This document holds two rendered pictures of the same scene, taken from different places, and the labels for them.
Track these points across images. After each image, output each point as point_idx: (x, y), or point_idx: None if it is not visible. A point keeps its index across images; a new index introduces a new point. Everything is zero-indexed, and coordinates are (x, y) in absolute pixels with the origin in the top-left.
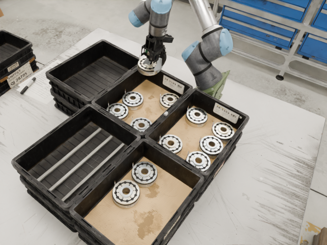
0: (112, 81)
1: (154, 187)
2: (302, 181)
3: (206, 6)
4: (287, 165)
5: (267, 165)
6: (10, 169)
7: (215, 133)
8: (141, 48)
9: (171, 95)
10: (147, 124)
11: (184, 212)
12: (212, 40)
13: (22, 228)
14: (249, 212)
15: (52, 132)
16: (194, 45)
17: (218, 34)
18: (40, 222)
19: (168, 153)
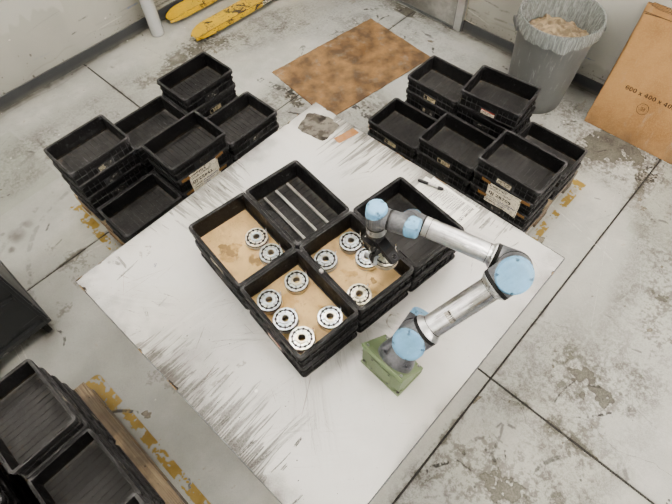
0: (405, 245)
1: (257, 262)
2: (237, 440)
3: (450, 308)
4: (264, 433)
5: (270, 407)
6: (324, 179)
7: (299, 327)
8: (510, 308)
9: (366, 296)
10: (326, 264)
11: (228, 280)
12: (406, 323)
13: None
14: (224, 360)
15: (318, 182)
16: (417, 313)
17: (410, 328)
18: None
19: (272, 263)
